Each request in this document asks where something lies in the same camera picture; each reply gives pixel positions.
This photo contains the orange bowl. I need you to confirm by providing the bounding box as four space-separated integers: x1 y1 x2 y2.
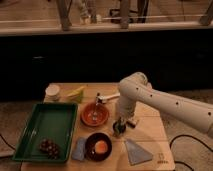
80 103 109 127

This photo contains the white paper cup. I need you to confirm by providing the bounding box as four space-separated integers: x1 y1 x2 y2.
45 84 60 101

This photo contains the pine cone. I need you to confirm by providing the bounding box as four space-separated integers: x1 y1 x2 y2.
39 139 60 159

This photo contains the blue cloth right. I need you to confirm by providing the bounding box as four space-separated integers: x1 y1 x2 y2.
125 139 153 166

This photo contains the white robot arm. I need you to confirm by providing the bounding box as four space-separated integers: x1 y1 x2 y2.
116 72 213 138

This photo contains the yellow green sponge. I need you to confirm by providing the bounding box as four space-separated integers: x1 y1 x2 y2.
66 86 85 103

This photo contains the black cable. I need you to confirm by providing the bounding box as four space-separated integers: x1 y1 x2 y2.
169 134 213 171

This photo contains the orange egg-like ball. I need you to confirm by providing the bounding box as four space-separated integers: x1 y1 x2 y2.
95 140 108 154

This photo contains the wooden brush block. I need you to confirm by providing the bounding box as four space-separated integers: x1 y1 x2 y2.
127 118 139 128

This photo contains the dark brown bowl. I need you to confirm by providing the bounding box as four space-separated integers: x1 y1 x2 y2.
85 133 112 162

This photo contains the green plastic tray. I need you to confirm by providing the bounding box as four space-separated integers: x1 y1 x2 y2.
13 103 78 163

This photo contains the small metal cup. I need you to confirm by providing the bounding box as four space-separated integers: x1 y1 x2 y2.
113 122 126 137

